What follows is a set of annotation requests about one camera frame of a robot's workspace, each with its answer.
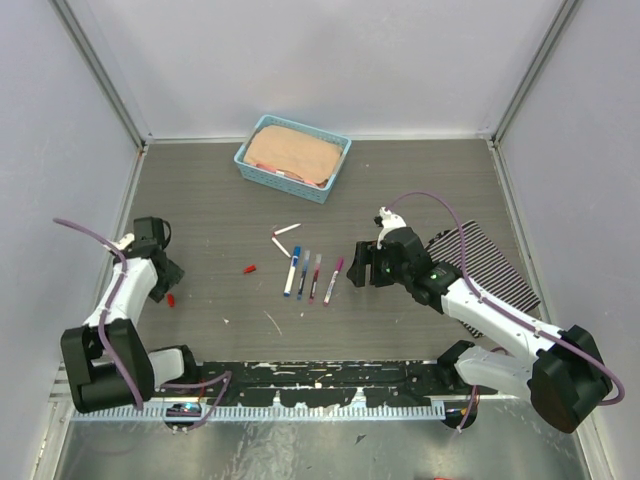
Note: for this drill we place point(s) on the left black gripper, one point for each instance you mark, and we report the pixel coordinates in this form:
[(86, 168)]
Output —
[(175, 274)]

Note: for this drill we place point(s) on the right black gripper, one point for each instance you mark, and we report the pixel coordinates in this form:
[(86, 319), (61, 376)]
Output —
[(366, 253)]

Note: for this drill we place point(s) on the red gel pen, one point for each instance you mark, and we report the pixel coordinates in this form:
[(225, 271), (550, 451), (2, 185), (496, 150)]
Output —
[(314, 283)]

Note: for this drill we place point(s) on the blue gel pen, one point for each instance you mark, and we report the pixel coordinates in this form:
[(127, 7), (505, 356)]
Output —
[(302, 282)]

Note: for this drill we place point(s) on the white marker blue print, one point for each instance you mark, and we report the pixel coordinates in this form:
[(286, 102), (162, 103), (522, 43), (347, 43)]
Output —
[(291, 271)]

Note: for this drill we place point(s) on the white pen red tip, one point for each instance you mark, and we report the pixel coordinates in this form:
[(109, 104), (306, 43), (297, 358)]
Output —
[(286, 229)]

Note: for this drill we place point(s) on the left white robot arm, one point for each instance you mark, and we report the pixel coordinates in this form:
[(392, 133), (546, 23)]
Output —
[(106, 362)]

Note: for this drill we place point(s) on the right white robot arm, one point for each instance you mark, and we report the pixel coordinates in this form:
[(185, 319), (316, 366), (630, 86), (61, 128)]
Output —
[(559, 372)]

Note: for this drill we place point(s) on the white pen with clear cap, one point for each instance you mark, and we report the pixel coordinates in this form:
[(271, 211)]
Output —
[(278, 244)]

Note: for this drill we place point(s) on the blue plastic basket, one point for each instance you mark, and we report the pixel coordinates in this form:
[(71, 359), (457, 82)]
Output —
[(278, 180)]

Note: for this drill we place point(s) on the peach folded towel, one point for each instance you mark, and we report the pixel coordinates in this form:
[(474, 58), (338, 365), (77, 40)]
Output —
[(297, 155)]

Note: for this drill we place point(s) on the black white striped cloth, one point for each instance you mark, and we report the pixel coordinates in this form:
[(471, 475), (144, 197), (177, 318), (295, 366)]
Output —
[(485, 264)]

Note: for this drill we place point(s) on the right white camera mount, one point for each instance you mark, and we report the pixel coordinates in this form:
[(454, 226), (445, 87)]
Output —
[(388, 221)]

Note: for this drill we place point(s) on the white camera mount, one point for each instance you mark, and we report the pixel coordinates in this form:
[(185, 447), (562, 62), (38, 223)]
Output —
[(125, 242), (388, 221)]

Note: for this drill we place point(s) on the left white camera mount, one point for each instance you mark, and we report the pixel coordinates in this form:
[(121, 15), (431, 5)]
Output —
[(125, 242)]

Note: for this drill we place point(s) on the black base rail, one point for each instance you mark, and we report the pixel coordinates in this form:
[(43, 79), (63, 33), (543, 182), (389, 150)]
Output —
[(312, 384)]

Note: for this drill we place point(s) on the blue slotted cable duct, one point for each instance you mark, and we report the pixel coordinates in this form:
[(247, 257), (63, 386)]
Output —
[(162, 411)]

